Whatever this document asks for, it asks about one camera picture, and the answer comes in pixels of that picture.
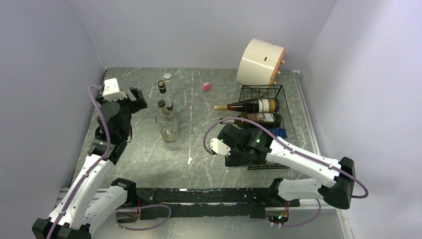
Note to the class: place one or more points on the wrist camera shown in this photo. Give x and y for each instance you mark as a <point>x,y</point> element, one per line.
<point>219,147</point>
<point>112,90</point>

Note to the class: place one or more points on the cream cylindrical container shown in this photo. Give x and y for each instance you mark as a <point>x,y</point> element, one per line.
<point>260,63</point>

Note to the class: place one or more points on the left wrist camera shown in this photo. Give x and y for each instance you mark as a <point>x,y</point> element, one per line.
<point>112,90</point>

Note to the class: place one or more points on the black base frame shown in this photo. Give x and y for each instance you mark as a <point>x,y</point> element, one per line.
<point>210,202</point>

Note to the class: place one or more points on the blue square bottle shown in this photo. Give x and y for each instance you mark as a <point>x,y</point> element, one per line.
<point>280,132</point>

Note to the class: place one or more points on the black wire wine rack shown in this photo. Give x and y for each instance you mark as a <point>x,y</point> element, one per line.
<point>272,91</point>

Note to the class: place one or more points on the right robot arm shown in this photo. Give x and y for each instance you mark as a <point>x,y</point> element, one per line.
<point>328,179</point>

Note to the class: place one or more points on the brown bottle gold foil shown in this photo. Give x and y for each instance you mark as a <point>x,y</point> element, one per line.
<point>252,106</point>

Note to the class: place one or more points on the pink eraser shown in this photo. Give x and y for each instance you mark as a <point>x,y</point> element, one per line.
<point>206,86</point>

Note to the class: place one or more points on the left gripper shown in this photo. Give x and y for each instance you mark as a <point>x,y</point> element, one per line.
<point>136,105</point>

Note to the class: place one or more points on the clear bottle gold label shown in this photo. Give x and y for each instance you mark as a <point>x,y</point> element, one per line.
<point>165,95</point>

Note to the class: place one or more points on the clear bottle white label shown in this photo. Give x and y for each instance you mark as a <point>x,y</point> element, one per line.
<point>167,122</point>

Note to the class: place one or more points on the dark bottle brown label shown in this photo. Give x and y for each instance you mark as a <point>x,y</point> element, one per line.
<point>267,120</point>

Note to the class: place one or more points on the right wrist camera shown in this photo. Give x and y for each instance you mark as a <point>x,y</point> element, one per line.
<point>219,147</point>

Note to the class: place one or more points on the clear bottle silver cap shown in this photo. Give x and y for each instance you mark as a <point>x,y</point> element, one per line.
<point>175,86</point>

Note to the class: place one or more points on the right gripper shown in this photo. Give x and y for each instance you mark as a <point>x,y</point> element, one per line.
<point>234,160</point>

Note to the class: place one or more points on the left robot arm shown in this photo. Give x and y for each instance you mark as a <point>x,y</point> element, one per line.
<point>76,216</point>

